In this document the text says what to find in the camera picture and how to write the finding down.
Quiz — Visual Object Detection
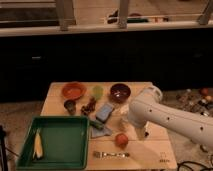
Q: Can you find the red apple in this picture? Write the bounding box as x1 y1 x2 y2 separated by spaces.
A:
115 133 129 148

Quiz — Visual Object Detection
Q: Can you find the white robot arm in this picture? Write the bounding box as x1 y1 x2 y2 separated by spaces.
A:
127 86 213 149

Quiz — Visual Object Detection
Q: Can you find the green plastic tray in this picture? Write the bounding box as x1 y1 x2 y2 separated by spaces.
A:
16 116 90 171

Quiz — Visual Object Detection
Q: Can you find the light green cup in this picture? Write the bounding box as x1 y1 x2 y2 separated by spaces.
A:
92 86 103 100

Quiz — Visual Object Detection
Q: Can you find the dark brown bowl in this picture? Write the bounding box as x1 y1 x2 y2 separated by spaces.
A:
110 83 131 103

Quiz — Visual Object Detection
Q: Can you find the brown dried fruit pile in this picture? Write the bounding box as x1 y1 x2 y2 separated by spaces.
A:
81 97 96 115

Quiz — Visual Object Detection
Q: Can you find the orange plate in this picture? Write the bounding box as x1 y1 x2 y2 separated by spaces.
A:
61 82 86 100

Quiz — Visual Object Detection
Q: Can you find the green cucumber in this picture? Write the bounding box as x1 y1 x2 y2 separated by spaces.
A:
90 119 104 130

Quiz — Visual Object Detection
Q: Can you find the grey blue cloth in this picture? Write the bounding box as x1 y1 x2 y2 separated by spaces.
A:
91 127 112 138

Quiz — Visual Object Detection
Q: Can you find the wooden table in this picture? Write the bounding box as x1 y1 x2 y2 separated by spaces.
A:
41 82 177 171

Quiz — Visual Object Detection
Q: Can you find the black and white brush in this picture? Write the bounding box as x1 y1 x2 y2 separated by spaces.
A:
143 122 149 138

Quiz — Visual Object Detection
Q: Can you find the silver fork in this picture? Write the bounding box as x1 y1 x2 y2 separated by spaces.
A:
93 151 130 158

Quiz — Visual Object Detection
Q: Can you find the yellow corn cob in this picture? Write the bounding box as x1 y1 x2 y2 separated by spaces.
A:
33 129 43 159

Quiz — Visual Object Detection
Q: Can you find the spice bottles cluster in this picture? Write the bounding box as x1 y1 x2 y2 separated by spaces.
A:
176 89 213 117

